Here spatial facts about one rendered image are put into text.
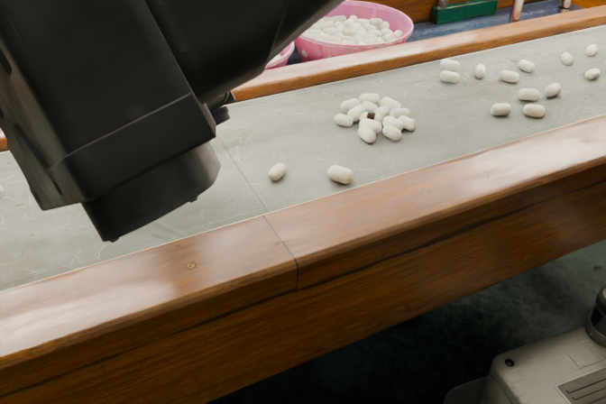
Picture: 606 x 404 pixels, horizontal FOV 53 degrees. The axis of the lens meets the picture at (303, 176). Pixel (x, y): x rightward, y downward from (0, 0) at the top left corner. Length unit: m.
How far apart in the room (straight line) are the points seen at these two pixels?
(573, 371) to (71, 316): 0.72
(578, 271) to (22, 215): 1.56
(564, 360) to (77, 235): 0.73
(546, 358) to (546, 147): 0.33
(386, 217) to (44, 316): 0.39
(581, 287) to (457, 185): 1.14
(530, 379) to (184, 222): 0.56
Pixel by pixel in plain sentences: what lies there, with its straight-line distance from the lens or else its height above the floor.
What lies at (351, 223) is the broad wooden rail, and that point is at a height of 0.76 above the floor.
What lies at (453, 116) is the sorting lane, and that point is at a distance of 1.03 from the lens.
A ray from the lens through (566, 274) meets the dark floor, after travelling 1.94.
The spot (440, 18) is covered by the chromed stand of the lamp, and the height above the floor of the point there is 0.69.
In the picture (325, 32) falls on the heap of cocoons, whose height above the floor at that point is 0.74.
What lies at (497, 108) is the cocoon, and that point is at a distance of 1.05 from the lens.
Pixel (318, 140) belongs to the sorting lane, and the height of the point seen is 0.74.
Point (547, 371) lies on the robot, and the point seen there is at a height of 0.47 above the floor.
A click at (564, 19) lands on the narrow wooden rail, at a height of 0.76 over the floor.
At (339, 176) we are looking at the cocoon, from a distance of 0.82.
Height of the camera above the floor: 1.22
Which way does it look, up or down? 35 degrees down
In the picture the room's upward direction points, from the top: 2 degrees clockwise
